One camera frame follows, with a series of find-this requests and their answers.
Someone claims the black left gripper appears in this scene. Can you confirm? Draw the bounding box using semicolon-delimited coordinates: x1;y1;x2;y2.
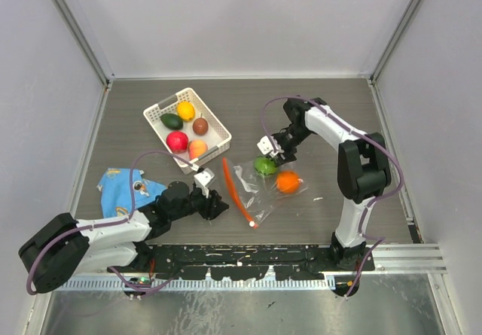
169;185;228;221

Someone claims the fake green watermelon piece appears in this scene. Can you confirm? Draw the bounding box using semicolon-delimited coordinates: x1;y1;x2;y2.
253;157;278;177

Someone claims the fake orange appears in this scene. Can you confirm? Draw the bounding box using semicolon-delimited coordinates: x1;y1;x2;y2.
276;171;302;194

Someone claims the clear zip top bag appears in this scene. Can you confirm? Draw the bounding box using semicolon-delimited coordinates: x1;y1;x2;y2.
222;157;308;229

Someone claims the fake peach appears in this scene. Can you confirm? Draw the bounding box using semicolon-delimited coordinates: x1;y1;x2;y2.
188;139;208;160

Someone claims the fake red apple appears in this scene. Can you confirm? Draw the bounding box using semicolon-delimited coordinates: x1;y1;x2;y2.
166;130;189;154

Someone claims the fake brown passion fruit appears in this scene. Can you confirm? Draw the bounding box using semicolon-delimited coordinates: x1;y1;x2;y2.
192;117;209;136

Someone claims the fake dark green vegetable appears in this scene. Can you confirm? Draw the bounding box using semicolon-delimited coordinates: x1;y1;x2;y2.
160;113;184;130

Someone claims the fake yellow lemon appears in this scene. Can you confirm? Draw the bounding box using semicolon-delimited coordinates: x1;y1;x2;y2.
176;101;196;122

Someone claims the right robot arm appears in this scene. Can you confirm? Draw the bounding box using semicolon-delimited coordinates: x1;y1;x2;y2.
264;97;392;270

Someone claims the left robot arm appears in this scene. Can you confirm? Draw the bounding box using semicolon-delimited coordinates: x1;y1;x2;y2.
18;181;229;295

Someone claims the white perforated plastic basket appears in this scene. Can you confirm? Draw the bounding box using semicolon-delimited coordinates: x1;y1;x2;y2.
143;87;232;174

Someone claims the blue patterned cloth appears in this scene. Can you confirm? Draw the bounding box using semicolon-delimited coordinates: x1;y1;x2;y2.
97;168;166;218

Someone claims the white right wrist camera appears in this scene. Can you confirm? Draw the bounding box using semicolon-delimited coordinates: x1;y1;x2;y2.
257;136;284;158

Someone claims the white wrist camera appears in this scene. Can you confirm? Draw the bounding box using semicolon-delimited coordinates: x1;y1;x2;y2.
194;167;215;198
257;136;284;158

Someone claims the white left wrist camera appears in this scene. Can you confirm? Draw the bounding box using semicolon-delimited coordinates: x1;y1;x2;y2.
194;167;215;198

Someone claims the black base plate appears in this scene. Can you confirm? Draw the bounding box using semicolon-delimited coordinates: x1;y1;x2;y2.
108;245;362;281

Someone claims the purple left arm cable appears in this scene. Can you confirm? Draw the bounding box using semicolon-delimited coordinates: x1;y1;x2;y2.
25;150;200;299

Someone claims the blue slotted cable duct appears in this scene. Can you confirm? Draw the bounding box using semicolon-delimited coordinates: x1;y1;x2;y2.
59;276;335;291

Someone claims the aluminium frame rail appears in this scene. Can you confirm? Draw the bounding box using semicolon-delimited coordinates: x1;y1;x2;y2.
372;244;447;274

